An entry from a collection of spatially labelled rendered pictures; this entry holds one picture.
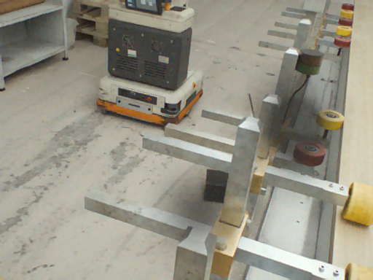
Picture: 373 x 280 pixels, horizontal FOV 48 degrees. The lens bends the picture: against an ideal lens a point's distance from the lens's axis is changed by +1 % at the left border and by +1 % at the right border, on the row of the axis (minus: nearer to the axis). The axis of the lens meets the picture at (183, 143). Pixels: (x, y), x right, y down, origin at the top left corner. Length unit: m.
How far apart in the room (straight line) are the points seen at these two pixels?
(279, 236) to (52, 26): 3.35
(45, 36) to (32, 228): 2.48
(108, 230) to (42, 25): 2.60
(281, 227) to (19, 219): 1.38
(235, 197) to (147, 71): 2.30
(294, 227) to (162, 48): 1.81
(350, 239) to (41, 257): 1.46
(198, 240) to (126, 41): 2.58
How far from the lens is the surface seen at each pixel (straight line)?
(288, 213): 1.40
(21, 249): 2.11
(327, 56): 2.37
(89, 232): 2.14
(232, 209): 0.73
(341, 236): 0.92
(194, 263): 0.47
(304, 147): 1.18
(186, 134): 1.23
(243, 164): 0.67
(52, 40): 4.28
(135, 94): 2.96
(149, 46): 2.89
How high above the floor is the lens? 1.45
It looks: 30 degrees down
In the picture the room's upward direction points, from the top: 7 degrees clockwise
